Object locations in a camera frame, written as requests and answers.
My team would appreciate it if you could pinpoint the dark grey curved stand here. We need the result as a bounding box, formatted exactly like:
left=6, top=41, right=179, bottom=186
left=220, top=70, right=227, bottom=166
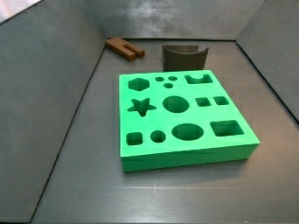
left=163, top=45, right=209, bottom=72

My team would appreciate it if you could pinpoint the green foam shape fixture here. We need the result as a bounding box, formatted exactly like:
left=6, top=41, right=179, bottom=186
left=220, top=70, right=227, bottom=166
left=119, top=70, right=259, bottom=172

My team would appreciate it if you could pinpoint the brown square-circle object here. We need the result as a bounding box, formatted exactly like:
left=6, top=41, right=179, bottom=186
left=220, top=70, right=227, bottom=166
left=105, top=38, right=145, bottom=61

